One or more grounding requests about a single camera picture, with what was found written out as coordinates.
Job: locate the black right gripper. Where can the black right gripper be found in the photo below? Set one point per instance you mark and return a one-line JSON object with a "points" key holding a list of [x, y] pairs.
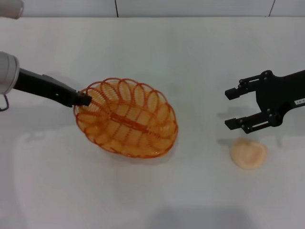
{"points": [[276, 97]]}

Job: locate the pale peach bread bun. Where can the pale peach bread bun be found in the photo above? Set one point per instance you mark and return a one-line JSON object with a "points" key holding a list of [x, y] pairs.
{"points": [[249, 155]]}

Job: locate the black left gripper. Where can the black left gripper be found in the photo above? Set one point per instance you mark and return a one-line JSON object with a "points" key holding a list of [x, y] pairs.
{"points": [[43, 87]]}

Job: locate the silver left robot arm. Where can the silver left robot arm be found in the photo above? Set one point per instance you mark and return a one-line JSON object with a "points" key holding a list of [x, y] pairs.
{"points": [[8, 71]]}

